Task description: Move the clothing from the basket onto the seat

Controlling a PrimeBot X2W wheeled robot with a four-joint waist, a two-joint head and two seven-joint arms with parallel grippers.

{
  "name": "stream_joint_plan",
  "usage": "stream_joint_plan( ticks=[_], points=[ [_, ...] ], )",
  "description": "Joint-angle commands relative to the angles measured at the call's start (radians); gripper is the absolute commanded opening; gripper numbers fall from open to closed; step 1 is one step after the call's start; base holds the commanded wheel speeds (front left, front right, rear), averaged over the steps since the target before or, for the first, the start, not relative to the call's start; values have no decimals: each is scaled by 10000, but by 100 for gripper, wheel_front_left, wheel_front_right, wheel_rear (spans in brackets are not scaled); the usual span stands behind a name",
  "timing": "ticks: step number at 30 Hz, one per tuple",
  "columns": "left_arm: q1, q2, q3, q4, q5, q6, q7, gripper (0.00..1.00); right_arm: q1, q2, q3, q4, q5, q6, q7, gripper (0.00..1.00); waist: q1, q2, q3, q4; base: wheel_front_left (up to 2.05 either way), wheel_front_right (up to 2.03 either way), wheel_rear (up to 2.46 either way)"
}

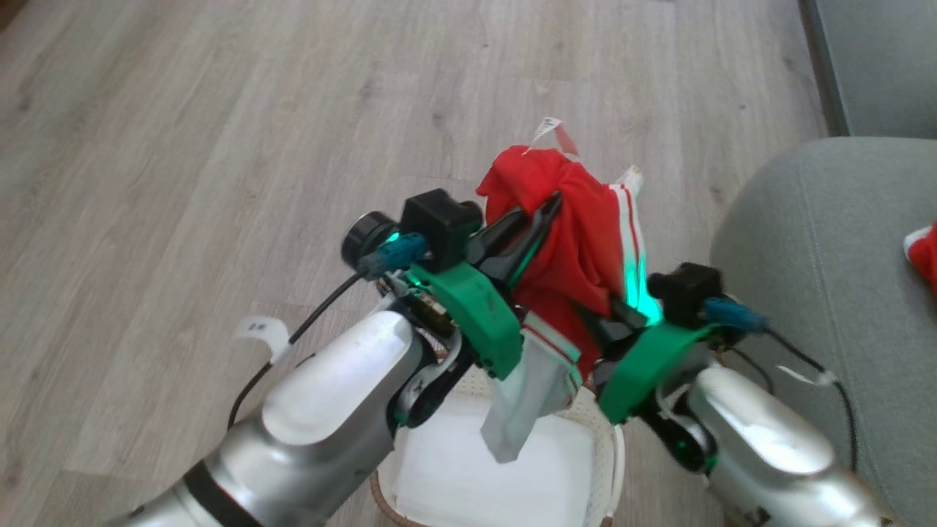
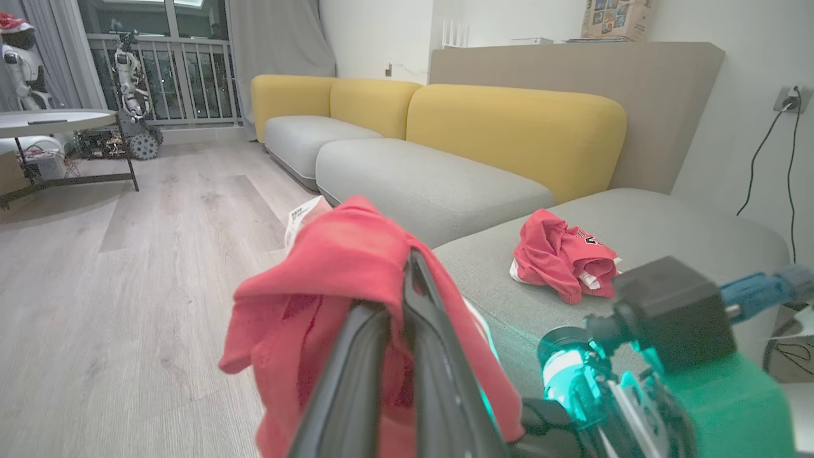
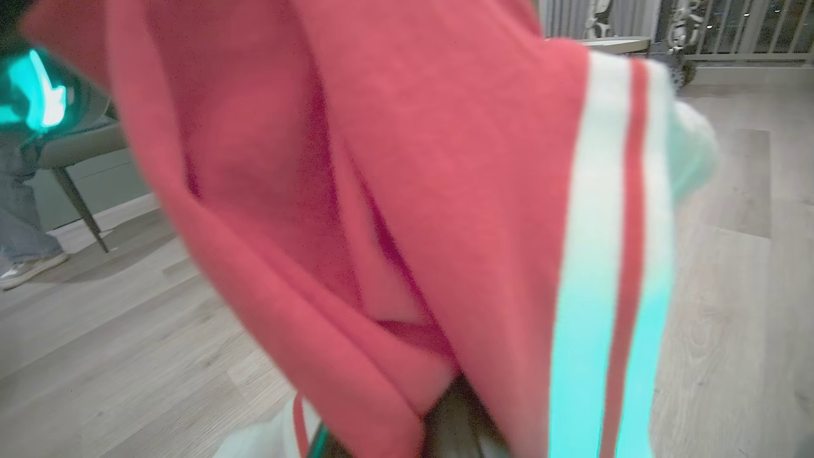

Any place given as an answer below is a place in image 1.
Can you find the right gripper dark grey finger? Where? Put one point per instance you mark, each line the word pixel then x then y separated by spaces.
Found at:
pixel 594 333
pixel 629 316

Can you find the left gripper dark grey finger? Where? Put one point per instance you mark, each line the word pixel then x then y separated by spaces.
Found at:
pixel 538 234
pixel 498 234

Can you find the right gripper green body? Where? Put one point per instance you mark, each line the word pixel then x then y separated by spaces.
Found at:
pixel 651 366

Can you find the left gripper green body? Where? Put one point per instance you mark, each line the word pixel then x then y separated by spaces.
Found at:
pixel 479 315

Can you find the red and white garment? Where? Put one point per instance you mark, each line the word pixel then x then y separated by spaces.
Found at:
pixel 585 241

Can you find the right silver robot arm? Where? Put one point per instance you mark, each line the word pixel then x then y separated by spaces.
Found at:
pixel 768 454

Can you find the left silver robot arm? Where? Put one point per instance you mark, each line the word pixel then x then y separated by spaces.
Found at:
pixel 322 424

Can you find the grey panel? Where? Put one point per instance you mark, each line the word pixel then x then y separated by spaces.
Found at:
pixel 878 66

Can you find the white brown-rimmed laundry basket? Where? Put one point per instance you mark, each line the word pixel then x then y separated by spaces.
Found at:
pixel 611 454

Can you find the red white-trimmed garment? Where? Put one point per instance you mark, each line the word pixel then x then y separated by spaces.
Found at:
pixel 924 256

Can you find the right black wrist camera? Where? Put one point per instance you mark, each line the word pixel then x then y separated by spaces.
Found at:
pixel 684 293

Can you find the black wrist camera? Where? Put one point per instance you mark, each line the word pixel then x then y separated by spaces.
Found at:
pixel 684 293
pixel 435 223

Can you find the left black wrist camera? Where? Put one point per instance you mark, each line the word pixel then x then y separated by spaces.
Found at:
pixel 435 223

